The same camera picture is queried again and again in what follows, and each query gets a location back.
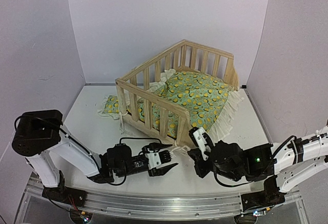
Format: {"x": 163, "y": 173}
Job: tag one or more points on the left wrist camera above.
{"x": 156, "y": 157}

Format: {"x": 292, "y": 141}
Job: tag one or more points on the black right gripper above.
{"x": 197, "y": 155}

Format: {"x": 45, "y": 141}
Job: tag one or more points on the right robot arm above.
{"x": 279, "y": 166}

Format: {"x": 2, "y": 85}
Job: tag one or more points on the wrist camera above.
{"x": 202, "y": 141}
{"x": 156, "y": 157}

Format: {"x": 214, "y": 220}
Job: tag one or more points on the lemon print bed cushion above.
{"x": 180, "y": 100}

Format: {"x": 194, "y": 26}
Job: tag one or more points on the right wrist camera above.
{"x": 202, "y": 141}

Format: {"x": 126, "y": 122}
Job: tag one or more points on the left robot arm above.
{"x": 39, "y": 134}

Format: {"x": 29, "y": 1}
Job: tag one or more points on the small lemon print pillow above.
{"x": 109, "y": 107}

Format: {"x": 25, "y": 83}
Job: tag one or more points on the wooden pet bed frame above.
{"x": 184, "y": 56}

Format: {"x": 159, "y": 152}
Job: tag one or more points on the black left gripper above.
{"x": 161, "y": 171}

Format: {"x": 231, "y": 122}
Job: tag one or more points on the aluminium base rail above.
{"x": 111, "y": 208}

